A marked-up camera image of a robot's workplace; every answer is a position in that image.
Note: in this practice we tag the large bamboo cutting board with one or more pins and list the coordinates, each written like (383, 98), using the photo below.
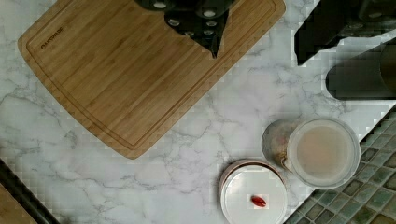
(126, 76)

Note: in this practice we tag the black toaster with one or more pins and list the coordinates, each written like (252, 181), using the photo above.
(333, 20)

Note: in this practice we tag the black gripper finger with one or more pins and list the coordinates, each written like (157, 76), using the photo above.
(205, 32)

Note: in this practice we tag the black drawer handle bar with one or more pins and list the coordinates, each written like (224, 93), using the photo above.
(25, 198)

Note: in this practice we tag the clear cereal jar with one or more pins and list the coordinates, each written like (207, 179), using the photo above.
(323, 153)

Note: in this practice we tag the wooden drawer cabinet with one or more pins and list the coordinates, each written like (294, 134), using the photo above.
(11, 212)

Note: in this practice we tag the dark cylindrical cup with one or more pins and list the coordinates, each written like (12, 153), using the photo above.
(368, 76)

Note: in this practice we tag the small red knob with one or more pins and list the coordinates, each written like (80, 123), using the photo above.
(258, 201)

